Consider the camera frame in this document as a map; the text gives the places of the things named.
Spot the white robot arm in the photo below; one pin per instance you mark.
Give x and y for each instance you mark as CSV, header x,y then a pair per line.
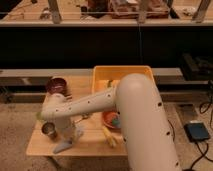
x,y
144,125

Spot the black foot pedal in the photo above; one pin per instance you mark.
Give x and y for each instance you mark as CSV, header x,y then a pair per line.
x,y
196,132

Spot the green item in bin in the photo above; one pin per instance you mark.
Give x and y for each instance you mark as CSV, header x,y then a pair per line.
x,y
109,83

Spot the yellow corn cob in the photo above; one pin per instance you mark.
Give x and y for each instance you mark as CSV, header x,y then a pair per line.
x,y
109,137

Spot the orange bowl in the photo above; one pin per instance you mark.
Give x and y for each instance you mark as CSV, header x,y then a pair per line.
x,y
107,118

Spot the metal cup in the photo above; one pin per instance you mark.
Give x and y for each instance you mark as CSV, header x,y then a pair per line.
x,y
48,129

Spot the small red toy food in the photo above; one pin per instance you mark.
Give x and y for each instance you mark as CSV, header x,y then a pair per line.
x,y
84,117

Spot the wooden table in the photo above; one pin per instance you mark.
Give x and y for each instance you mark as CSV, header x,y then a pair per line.
x,y
91,143

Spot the blue sponge block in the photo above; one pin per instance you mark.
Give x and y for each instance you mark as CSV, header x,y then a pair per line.
x,y
116,122

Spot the yellow plastic bin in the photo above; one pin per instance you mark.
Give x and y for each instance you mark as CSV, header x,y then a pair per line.
x,y
101,74

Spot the light blue towel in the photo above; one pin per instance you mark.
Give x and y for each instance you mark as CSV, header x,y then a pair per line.
x,y
68,143

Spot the green plastic cup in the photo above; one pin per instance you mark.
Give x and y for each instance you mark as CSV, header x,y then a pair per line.
x,y
38,116

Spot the dark red bowl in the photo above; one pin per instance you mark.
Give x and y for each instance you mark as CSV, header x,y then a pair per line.
x,y
56,85

